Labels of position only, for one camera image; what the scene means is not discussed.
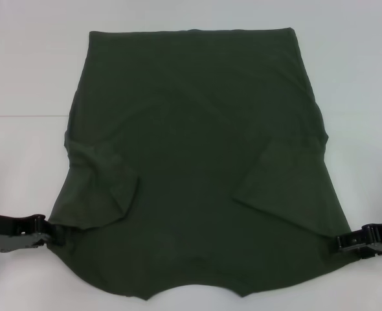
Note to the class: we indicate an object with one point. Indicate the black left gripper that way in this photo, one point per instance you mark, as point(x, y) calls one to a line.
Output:
point(6, 231)

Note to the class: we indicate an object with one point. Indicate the dark green t-shirt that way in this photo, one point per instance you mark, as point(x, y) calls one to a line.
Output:
point(194, 145)

